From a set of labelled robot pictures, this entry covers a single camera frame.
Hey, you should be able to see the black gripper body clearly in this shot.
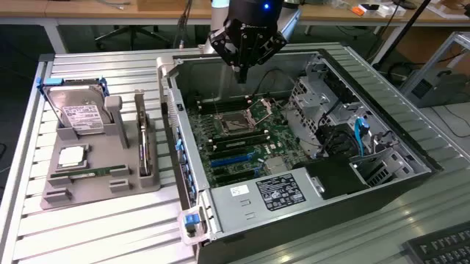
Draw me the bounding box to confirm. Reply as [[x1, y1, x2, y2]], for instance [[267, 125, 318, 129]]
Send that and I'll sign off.
[[226, 0, 283, 36]]

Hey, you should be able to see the graphics card with silver bracket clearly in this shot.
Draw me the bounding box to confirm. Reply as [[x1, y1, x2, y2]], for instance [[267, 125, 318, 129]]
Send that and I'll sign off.
[[134, 89, 154, 177]]

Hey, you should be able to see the thin locking lever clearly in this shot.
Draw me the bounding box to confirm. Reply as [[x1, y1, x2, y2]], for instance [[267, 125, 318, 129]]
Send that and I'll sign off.
[[211, 92, 223, 119]]

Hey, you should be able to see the silver drive cage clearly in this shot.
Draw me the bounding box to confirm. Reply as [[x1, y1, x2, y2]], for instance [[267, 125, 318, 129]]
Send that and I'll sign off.
[[286, 74, 369, 155]]

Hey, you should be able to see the silver socket cover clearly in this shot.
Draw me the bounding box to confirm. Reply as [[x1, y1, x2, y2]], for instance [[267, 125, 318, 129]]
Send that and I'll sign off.
[[247, 98, 278, 124]]

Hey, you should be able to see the black office chair base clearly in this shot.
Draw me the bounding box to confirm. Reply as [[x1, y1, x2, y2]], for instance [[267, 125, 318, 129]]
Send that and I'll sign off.
[[93, 24, 174, 52]]

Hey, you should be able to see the CPU socket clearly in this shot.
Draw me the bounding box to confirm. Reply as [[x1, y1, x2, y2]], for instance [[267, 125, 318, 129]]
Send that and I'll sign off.
[[216, 111, 254, 137]]

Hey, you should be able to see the green motherboard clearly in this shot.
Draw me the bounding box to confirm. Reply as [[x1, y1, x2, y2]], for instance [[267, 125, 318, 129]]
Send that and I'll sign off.
[[186, 93, 310, 188]]

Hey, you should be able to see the black tripod pole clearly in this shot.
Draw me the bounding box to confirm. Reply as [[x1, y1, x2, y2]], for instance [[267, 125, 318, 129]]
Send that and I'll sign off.
[[370, 0, 433, 69]]

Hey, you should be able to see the black RAM stick with label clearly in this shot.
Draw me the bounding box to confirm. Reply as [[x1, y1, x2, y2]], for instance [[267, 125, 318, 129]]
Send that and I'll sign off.
[[212, 133, 271, 151]]

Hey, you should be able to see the white box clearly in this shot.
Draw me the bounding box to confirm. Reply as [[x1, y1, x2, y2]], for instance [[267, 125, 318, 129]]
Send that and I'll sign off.
[[378, 5, 407, 18]]

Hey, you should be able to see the long black expansion slot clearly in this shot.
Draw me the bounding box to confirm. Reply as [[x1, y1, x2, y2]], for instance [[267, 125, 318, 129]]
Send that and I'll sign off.
[[208, 147, 250, 161], [215, 169, 258, 185]]

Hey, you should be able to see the blue expansion slot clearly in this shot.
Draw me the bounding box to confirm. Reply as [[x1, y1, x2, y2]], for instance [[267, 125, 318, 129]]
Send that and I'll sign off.
[[210, 154, 252, 168]]

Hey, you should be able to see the silver chipset heatsink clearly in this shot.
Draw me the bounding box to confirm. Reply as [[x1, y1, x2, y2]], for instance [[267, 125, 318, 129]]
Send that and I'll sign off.
[[264, 158, 288, 175]]

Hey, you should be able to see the hard disk in blue carrier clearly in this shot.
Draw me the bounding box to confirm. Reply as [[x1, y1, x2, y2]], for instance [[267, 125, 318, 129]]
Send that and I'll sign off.
[[36, 78, 115, 137]]

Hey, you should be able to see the grey equipment box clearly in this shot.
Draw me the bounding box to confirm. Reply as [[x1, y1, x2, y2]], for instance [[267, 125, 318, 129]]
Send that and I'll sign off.
[[399, 68, 470, 108]]

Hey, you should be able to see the grey parts rack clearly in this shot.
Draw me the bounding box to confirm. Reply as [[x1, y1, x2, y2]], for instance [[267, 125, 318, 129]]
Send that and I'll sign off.
[[39, 95, 163, 211]]

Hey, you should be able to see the black fan shroud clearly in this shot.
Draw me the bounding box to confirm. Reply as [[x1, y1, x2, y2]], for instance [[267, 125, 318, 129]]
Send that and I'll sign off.
[[292, 156, 371, 200]]

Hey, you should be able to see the silver CPU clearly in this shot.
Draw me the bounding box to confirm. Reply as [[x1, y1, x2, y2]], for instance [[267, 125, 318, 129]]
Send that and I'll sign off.
[[56, 147, 89, 167]]

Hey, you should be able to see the green RAM stick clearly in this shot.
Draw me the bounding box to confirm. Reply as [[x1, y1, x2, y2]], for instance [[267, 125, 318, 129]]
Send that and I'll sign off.
[[49, 164, 128, 179]]

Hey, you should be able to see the grey power supply unit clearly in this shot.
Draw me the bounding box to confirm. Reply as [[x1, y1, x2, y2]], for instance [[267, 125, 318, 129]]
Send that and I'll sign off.
[[204, 166, 326, 234]]

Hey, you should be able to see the open black PC case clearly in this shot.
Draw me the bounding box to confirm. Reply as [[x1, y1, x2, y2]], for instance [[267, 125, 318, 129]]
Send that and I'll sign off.
[[156, 48, 443, 264]]

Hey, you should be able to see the black keyboard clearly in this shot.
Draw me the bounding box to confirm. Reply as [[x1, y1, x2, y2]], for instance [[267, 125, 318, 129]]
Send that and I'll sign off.
[[402, 221, 470, 264]]

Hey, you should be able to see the hanging robot cable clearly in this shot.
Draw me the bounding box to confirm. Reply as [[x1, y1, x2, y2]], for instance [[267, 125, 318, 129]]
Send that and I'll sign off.
[[178, 0, 194, 50]]

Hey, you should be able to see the blue wire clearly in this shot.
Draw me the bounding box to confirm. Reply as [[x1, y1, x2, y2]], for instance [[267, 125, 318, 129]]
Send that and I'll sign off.
[[354, 117, 370, 157]]

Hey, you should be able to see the aluminium profile frame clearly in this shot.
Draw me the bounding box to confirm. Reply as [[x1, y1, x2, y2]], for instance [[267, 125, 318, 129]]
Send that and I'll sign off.
[[422, 31, 470, 91]]

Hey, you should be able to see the silver perforated bracket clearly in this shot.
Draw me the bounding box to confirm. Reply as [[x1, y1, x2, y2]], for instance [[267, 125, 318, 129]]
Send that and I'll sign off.
[[349, 148, 418, 188]]

